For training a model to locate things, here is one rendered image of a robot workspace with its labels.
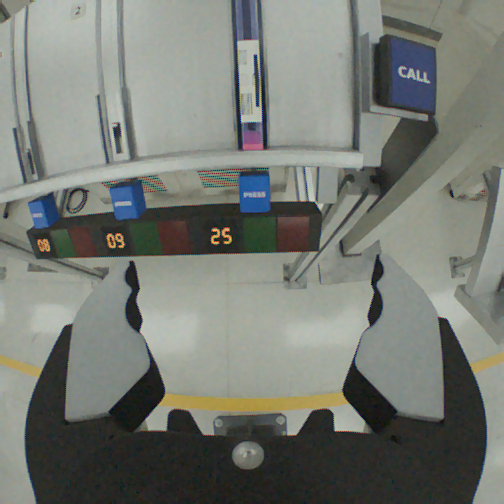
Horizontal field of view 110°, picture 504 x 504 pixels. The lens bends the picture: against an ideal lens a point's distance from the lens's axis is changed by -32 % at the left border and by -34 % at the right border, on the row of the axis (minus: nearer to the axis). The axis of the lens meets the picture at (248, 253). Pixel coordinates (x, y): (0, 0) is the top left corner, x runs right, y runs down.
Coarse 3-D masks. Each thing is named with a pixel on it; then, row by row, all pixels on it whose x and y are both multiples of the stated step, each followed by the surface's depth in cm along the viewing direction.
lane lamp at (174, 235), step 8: (160, 224) 23; (168, 224) 23; (176, 224) 23; (184, 224) 23; (160, 232) 24; (168, 232) 24; (176, 232) 24; (184, 232) 24; (168, 240) 24; (176, 240) 24; (184, 240) 24; (168, 248) 25; (176, 248) 25; (184, 248) 25
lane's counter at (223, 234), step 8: (208, 224) 23; (216, 224) 23; (224, 224) 23; (232, 224) 23; (208, 232) 24; (216, 232) 24; (224, 232) 24; (232, 232) 24; (208, 240) 24; (216, 240) 24; (224, 240) 24; (232, 240) 24; (208, 248) 25; (216, 248) 25; (224, 248) 25; (232, 248) 25
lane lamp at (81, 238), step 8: (72, 232) 24; (80, 232) 24; (88, 232) 24; (72, 240) 24; (80, 240) 24; (88, 240) 24; (80, 248) 25; (88, 248) 25; (80, 256) 25; (88, 256) 25; (96, 256) 25
